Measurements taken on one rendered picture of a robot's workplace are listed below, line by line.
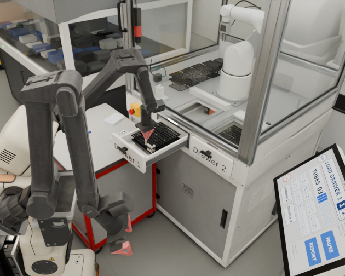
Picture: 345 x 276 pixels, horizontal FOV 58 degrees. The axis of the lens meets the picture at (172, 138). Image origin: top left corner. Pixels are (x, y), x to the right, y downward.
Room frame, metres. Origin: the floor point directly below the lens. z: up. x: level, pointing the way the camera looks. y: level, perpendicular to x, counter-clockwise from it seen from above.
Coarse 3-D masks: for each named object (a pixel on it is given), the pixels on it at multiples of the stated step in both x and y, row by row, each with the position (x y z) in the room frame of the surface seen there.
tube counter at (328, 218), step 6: (324, 186) 0.86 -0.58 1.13; (318, 192) 0.85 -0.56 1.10; (324, 192) 0.84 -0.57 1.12; (318, 198) 0.82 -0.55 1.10; (324, 198) 0.81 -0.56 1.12; (318, 204) 0.80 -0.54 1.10; (324, 204) 0.78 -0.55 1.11; (330, 204) 0.77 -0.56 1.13; (324, 210) 0.76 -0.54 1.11; (330, 210) 0.75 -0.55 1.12; (324, 216) 0.74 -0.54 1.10; (330, 216) 0.72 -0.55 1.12; (324, 222) 0.71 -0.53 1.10; (330, 222) 0.70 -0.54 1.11
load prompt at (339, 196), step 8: (328, 160) 0.97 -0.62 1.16; (328, 168) 0.94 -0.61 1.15; (336, 168) 0.91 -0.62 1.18; (328, 176) 0.90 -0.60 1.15; (336, 176) 0.87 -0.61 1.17; (328, 184) 0.86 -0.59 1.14; (336, 184) 0.84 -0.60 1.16; (336, 192) 0.81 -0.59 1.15; (344, 192) 0.79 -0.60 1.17; (336, 200) 0.77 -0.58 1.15; (344, 200) 0.75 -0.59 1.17; (336, 208) 0.74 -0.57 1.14; (344, 208) 0.73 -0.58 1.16; (344, 216) 0.70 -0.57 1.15
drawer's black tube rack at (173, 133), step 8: (160, 128) 1.55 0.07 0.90; (168, 128) 1.55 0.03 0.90; (152, 136) 1.46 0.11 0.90; (160, 136) 1.46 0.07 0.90; (168, 136) 1.46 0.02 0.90; (176, 136) 1.47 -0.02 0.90; (152, 144) 1.39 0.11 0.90; (160, 144) 1.39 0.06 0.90; (168, 144) 1.43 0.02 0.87; (152, 152) 1.35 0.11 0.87
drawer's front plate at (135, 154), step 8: (112, 136) 1.43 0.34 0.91; (112, 144) 1.44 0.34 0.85; (120, 144) 1.37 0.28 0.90; (128, 144) 1.34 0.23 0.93; (120, 152) 1.38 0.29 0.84; (128, 152) 1.32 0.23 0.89; (136, 152) 1.27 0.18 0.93; (128, 160) 1.33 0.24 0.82; (136, 160) 1.27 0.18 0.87; (144, 160) 1.23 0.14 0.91; (144, 168) 1.23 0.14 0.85
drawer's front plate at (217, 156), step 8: (192, 136) 1.43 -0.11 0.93; (192, 144) 1.42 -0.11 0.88; (200, 144) 1.38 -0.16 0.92; (192, 152) 1.42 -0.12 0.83; (216, 152) 1.30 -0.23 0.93; (208, 160) 1.33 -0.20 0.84; (216, 160) 1.29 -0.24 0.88; (224, 160) 1.26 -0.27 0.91; (232, 160) 1.24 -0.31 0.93; (216, 168) 1.29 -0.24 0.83; (224, 168) 1.25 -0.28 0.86
